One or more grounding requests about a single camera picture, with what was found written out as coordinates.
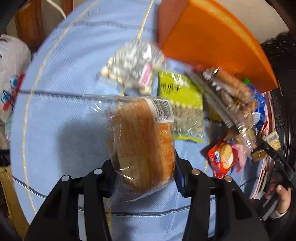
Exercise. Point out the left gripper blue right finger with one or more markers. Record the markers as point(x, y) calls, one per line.
point(182, 175)

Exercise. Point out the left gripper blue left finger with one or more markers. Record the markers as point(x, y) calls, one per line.
point(108, 179)

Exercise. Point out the bread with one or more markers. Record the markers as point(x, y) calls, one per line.
point(140, 142)

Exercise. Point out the yellow green melon seed bag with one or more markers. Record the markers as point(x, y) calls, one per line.
point(187, 105)

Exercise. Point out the blue snack bag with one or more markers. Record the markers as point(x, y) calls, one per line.
point(259, 112)

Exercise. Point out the person right hand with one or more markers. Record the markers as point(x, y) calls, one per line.
point(285, 199)

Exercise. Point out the pink cloth table edge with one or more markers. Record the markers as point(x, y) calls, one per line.
point(266, 165)

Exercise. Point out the cracker pack yellow green label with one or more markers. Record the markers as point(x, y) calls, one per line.
point(273, 140)

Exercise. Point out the red round cracker packet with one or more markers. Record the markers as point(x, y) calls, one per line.
point(221, 159)

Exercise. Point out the pink cookie packet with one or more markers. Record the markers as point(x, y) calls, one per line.
point(240, 156)

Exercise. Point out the blue checked tablecloth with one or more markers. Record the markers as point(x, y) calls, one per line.
point(58, 146)

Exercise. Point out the brown pastry clear tray pack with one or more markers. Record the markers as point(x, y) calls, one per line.
point(232, 100)

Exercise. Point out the peanut bag clear silver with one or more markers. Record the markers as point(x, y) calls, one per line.
point(134, 65)

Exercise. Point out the dark carved wooden cabinet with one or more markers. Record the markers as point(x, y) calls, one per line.
point(280, 52)

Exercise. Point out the orange cardboard box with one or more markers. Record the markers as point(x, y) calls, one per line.
point(206, 33)

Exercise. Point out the white plastic shopping bag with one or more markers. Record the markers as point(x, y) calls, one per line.
point(15, 59)

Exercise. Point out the carved wooden chair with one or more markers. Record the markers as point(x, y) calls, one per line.
point(37, 19)

